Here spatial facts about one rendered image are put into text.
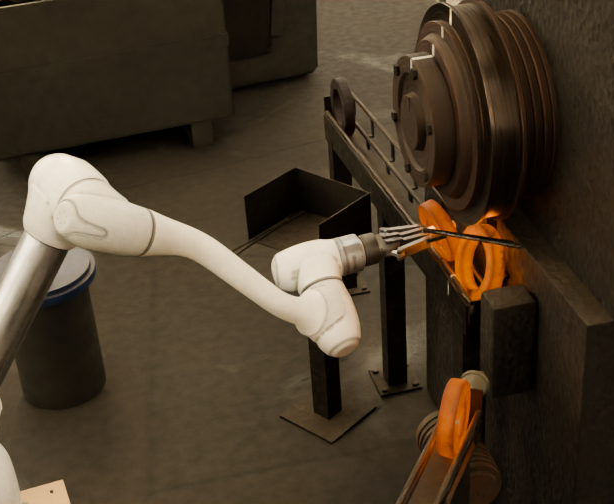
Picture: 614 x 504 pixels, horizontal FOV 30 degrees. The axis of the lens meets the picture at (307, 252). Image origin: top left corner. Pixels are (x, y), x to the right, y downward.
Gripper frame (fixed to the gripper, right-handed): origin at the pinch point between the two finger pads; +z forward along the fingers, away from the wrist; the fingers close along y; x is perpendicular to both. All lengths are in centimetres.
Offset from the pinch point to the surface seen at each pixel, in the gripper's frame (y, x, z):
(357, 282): -99, -73, 6
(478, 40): 24, 55, 1
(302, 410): -41, -73, -31
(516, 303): 39.0, 2.6, 0.5
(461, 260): 9.9, -3.0, 0.6
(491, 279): 24.5, -0.1, 1.5
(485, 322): 35.4, -2.8, -5.0
